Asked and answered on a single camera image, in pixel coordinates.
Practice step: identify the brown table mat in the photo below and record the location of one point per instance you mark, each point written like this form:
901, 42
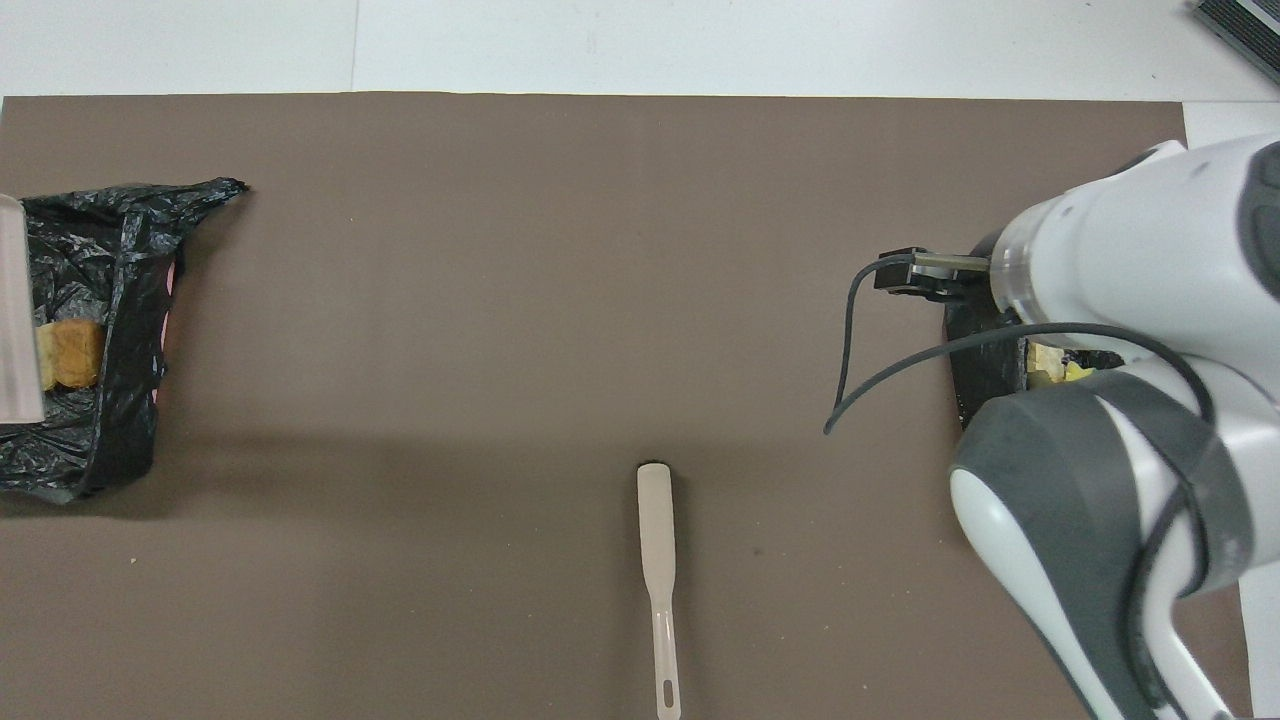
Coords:
500, 250

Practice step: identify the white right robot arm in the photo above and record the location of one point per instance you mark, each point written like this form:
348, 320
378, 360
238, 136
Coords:
1150, 250

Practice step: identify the beige brush black bristles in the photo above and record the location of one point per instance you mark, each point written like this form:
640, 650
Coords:
657, 540

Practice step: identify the pale dumpling toy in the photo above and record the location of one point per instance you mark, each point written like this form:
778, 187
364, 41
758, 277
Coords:
1045, 362

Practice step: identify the yellow sponge green backing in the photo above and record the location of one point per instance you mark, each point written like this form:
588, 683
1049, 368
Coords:
1078, 373

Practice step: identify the grey ribbed object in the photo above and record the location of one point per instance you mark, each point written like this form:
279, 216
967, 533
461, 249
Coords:
1245, 30

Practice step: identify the brown bread roll toy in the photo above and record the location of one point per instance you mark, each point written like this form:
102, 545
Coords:
72, 355

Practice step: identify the beige plastic dustpan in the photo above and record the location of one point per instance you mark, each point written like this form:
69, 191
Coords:
18, 330

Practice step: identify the black trash bag bin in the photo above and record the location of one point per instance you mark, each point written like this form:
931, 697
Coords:
985, 380

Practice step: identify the black bag bin pink rim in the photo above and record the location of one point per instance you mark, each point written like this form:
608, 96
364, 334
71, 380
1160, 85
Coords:
120, 300

